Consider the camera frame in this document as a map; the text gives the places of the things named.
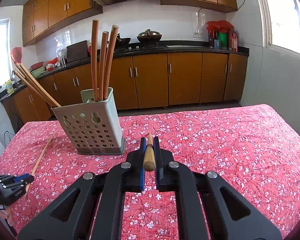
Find wooden chopstick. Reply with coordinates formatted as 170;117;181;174
143;133;156;172
91;20;99;101
15;63;61;107
13;69;55;107
103;25;119;100
98;31;109;101
24;129;56;198

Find lower wooden kitchen cabinets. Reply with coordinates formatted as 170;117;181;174
0;52;248;131

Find wooden kitchen cabinets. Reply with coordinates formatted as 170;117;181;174
0;52;248;131
22;0;237;46

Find upper wooden kitchen cabinets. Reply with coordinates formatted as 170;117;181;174
22;0;237;46

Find person's left hand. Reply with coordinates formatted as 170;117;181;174
0;206;14;227

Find red floral tablecloth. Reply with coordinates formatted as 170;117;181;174
0;105;300;236

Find perforated metal utensil holder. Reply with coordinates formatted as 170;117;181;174
52;87;125;155

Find yellow detergent bottle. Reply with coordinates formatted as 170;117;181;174
5;79;14;94

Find green and red basins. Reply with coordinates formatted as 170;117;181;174
30;62;46;78

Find dark cutting board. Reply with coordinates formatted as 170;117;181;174
66;40;89;62

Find black countertop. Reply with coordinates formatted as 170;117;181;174
0;40;250;103

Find black wok left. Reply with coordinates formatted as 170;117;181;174
115;33;131;49

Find red bag with bottles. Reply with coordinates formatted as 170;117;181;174
206;20;238;51

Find black wok with lid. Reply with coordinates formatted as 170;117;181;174
137;29;162;46

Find red plastic bag on wall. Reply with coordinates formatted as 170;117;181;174
11;47;22;64

